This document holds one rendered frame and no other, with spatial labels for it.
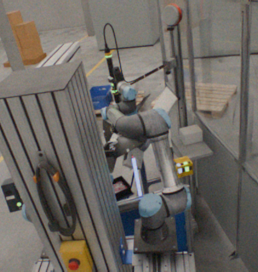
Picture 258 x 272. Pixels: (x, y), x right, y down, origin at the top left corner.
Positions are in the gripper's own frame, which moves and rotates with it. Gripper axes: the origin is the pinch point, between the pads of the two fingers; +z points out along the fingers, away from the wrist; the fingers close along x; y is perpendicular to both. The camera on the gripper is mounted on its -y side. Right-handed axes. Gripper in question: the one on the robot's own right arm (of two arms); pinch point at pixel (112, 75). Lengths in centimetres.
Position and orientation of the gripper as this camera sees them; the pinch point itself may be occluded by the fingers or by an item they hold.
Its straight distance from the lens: 205.8
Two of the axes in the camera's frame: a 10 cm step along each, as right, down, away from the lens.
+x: 9.2, -3.1, 2.4
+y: 1.7, 8.6, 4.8
